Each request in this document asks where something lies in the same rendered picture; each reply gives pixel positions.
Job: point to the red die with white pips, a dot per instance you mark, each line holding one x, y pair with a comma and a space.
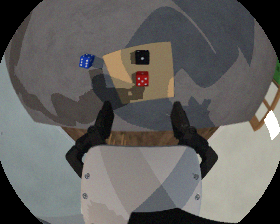
142, 78

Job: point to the black die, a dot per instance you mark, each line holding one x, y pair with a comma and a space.
142, 57

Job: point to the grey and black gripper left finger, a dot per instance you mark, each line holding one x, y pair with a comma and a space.
95, 133

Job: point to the blue die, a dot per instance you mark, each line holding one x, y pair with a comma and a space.
86, 61

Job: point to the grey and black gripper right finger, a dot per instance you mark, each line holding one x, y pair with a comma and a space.
187, 135

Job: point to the tan flat mat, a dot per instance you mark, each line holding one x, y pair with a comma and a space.
122, 69

